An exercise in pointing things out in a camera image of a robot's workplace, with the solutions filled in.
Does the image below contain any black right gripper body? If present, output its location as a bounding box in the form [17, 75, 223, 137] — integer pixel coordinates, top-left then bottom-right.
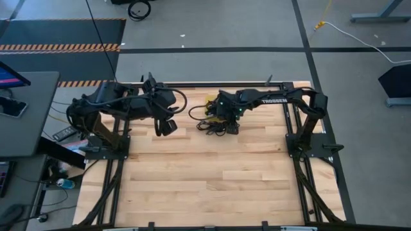
[220, 112, 242, 126]

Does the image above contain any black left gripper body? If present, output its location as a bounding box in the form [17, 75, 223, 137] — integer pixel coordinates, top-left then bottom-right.
[143, 83, 178, 120]

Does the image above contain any braided cable with grey plugs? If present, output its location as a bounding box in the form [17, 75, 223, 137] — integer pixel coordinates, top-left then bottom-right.
[195, 119, 229, 137]

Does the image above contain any pink white paper sheet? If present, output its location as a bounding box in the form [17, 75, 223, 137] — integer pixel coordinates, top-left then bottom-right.
[60, 138, 88, 153]

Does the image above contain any black remote control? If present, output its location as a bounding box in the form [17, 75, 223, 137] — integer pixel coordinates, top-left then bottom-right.
[52, 125, 79, 142]

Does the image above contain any black hazard-striped floor mat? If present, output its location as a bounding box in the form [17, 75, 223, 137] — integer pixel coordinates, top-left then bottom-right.
[0, 17, 127, 88]

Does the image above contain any blue water bottle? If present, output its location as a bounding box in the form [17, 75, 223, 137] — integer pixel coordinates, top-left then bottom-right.
[56, 178, 76, 190]

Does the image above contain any grey desk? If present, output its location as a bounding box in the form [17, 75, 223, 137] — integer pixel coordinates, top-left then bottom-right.
[0, 71, 60, 158]

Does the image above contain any black smartphone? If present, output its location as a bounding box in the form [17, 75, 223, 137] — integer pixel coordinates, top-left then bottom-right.
[0, 96, 29, 119]

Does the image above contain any monitor with blue screen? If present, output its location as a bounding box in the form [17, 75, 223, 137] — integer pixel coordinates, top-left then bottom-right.
[0, 60, 32, 90]

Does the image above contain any black panel on grey foot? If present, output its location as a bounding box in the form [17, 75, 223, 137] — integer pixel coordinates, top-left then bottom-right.
[378, 63, 411, 108]

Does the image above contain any black keyboard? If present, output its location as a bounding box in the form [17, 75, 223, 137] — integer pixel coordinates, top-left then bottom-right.
[0, 161, 16, 199]

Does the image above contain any grey table leg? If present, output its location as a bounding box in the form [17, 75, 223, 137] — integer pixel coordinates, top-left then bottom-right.
[349, 0, 411, 23]

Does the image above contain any black aluminium table frame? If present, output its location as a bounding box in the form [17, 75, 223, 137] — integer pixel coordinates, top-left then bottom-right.
[73, 81, 357, 231]

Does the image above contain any black hanging cable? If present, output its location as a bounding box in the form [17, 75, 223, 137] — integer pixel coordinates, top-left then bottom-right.
[85, 0, 118, 83]

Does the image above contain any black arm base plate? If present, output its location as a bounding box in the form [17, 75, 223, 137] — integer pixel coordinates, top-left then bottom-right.
[284, 132, 345, 159]
[84, 134, 132, 160]

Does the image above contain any black coiled floor cable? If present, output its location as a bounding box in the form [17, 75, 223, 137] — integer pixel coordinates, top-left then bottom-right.
[127, 0, 152, 22]

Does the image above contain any yellow cable connector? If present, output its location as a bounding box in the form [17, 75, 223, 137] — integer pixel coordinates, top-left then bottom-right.
[313, 0, 335, 31]

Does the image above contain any white floor cable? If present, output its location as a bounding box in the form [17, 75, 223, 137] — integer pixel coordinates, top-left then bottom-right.
[323, 21, 411, 65]

